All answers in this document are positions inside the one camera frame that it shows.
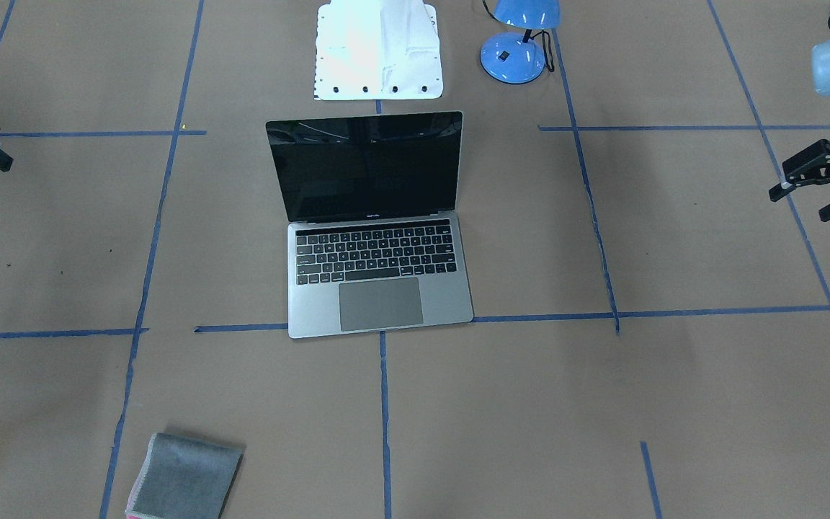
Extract grey laptop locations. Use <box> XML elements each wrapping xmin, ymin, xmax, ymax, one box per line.
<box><xmin>264</xmin><ymin>110</ymin><xmax>474</xmax><ymax>339</ymax></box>

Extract blue desk lamp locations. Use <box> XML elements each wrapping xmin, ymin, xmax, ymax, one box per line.
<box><xmin>480</xmin><ymin>1</ymin><xmax>562</xmax><ymax>85</ymax></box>

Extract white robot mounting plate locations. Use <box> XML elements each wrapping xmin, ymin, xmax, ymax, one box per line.
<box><xmin>313</xmin><ymin>1</ymin><xmax>444</xmax><ymax>101</ymax></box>

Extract folded grey cloth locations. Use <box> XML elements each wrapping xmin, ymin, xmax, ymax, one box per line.
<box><xmin>124</xmin><ymin>432</ymin><xmax>244</xmax><ymax>518</ymax></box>

